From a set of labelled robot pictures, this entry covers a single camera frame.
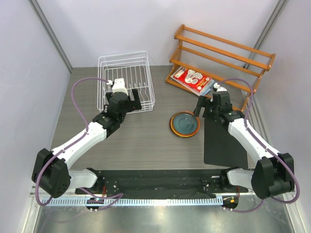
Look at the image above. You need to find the black clipboard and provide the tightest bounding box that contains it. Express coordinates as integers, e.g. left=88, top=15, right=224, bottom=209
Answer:
left=204, top=118, right=248, bottom=169

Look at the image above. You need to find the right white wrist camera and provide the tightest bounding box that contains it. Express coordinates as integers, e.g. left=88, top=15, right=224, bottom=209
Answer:
left=212, top=83, right=227, bottom=94

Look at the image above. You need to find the orange plate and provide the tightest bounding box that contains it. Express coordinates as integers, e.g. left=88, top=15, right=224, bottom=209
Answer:
left=169, top=111, right=200, bottom=138

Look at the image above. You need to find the orange wooden shelf rack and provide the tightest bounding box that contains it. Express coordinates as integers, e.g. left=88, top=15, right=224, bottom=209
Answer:
left=165, top=24, right=276, bottom=112

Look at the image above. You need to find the blue mesh zip pouch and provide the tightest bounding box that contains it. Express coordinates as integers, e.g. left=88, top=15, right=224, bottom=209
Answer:
left=170, top=66, right=215, bottom=97

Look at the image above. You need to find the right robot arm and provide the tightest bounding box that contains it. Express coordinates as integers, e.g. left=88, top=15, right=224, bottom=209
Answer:
left=193, top=91, right=300, bottom=202

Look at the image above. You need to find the red comic book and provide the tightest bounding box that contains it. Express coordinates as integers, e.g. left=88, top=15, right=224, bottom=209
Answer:
left=173, top=67, right=212, bottom=94

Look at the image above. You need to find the dark teal plate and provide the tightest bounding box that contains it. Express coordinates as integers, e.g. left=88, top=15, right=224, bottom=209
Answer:
left=172, top=112, right=199, bottom=135

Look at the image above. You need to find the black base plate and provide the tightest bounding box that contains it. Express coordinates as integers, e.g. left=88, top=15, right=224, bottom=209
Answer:
left=88, top=169, right=248, bottom=200

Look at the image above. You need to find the white wire dish rack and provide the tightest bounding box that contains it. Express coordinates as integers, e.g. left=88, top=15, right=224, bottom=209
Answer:
left=97, top=51, right=155, bottom=112

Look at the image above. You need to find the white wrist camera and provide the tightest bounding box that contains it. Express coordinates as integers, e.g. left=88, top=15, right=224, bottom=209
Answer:
left=107, top=78, right=128, bottom=95
left=212, top=83, right=227, bottom=94

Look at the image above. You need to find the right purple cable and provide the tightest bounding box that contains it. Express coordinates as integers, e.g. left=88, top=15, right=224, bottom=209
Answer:
left=216, top=78, right=301, bottom=214

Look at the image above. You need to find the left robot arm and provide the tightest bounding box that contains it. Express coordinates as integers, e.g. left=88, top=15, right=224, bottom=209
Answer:
left=32, top=89, right=141, bottom=198

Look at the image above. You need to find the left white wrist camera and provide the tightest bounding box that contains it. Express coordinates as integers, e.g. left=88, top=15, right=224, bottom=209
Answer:
left=107, top=78, right=128, bottom=95

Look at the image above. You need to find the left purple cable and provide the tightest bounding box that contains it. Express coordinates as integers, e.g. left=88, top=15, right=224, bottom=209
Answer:
left=35, top=77, right=123, bottom=223

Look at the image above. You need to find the purple cable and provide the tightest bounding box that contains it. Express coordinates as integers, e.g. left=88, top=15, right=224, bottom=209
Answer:
left=35, top=77, right=123, bottom=223
left=216, top=78, right=301, bottom=214

